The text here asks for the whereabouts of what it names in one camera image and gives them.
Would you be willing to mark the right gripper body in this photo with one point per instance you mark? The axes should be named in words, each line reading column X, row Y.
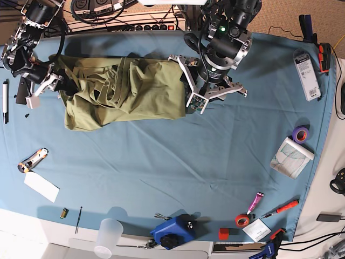
column 44, row 76

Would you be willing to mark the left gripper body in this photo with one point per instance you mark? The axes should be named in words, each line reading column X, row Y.
column 200, row 88

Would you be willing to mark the olive green t-shirt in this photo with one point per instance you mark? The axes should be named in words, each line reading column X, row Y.
column 105, row 90

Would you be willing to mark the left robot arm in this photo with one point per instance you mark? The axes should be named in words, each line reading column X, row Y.
column 224, row 41

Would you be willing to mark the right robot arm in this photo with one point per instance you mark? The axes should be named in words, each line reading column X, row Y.
column 18, row 58

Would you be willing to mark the black and white marker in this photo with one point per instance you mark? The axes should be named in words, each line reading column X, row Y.
column 5, row 98

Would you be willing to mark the black power strip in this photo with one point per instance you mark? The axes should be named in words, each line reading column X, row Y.
column 154, row 27

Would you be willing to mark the light blue table cloth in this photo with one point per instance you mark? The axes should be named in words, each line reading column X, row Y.
column 210, row 165

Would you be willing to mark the orange grey utility knife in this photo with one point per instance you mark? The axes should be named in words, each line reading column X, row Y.
column 32, row 161

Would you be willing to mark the white paper card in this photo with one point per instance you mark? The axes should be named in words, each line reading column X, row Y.
column 41, row 186

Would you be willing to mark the clear plastic package box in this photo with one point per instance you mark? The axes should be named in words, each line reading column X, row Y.
column 304, row 67

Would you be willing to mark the purple tape roll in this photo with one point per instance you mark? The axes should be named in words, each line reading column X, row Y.
column 301, row 134

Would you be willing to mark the rolled printed paper sheet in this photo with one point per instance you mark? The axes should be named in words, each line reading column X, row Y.
column 291, row 158

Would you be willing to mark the pink glue tube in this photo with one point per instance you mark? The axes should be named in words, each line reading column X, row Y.
column 254, row 203

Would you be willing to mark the blue black clamp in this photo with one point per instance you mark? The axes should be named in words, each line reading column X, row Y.
column 307, row 30

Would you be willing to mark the small green battery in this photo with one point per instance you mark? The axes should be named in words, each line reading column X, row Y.
column 64, row 213

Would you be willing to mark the orange black clamp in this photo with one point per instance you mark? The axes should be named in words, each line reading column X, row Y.
column 324, row 57

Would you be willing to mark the red tape roll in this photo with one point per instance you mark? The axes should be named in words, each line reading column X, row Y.
column 242, row 220

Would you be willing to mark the blue plastic clamp device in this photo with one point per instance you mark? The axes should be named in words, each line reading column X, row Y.
column 174, row 231

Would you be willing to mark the black tweezers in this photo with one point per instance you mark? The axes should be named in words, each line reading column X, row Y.
column 78, row 220

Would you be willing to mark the red cube block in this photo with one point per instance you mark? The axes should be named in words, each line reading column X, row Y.
column 223, row 233

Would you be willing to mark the white square paper note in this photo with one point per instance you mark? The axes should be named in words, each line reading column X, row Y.
column 257, row 230

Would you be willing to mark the translucent plastic cup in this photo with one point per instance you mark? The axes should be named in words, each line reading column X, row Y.
column 109, row 234

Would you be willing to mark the blue orange spring clamp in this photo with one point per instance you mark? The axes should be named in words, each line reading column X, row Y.
column 270, row 249

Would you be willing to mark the black power adapter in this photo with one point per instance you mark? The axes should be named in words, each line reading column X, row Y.
column 329, row 218

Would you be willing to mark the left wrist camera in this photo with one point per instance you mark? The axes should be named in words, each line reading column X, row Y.
column 197, row 102

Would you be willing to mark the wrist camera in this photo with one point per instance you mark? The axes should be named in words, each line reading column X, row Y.
column 32, row 101
column 197, row 102

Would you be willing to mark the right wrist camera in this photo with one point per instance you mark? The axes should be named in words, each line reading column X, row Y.
column 32, row 101

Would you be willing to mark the orange handled screwdriver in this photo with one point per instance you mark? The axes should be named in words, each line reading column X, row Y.
column 288, row 206

